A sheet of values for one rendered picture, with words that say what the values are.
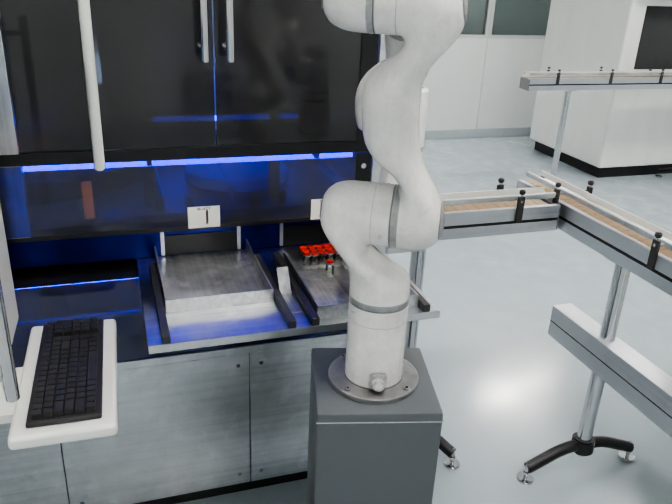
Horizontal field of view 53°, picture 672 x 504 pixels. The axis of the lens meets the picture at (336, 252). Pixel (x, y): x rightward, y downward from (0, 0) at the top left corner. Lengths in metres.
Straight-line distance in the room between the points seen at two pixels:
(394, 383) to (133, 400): 0.93
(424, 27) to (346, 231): 0.39
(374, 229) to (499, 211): 1.11
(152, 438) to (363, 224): 1.17
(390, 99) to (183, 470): 1.48
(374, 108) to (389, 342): 0.47
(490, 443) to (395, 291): 1.53
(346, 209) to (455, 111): 6.12
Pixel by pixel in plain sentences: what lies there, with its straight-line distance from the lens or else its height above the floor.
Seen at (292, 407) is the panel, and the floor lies 0.36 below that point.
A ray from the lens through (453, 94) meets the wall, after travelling 7.27.
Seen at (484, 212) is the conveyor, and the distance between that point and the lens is 2.28.
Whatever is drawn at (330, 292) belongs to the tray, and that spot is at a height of 0.88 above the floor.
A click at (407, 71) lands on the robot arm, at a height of 1.51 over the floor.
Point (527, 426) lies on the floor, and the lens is 2.88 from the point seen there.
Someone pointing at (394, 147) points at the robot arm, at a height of 1.38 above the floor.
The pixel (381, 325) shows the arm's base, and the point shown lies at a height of 1.02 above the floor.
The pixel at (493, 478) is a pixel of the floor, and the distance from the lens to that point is 2.60.
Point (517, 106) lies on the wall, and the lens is 7.69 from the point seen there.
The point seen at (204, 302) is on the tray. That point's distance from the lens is 1.66.
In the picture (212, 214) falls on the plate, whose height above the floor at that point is 1.03.
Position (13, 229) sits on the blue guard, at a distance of 1.85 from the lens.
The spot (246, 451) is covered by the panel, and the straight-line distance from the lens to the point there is 2.27.
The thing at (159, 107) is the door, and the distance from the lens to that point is 1.77.
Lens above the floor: 1.66
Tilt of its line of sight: 23 degrees down
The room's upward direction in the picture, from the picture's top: 3 degrees clockwise
